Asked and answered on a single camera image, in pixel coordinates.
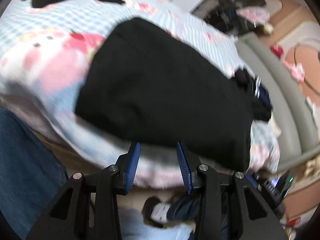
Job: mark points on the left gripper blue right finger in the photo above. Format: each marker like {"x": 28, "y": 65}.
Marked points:
{"x": 188, "y": 163}

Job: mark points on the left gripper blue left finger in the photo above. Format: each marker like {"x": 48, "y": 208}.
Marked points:
{"x": 128, "y": 167}

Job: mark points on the black hooded jacket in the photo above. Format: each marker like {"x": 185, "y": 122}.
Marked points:
{"x": 143, "y": 85}

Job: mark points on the white sock foot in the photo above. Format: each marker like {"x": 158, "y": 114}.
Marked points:
{"x": 155, "y": 211}

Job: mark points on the black navy folded garment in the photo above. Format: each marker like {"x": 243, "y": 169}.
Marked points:
{"x": 259, "y": 95}

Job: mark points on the person's blue jeans leg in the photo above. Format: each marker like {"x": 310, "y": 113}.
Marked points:
{"x": 31, "y": 175}

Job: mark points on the grey upholstered headboard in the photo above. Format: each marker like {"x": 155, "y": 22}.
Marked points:
{"x": 299, "y": 140}

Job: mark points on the red plush toy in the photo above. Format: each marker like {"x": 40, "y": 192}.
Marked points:
{"x": 277, "y": 50}

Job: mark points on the open dark wardrobe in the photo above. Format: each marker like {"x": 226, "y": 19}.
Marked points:
{"x": 222, "y": 15}

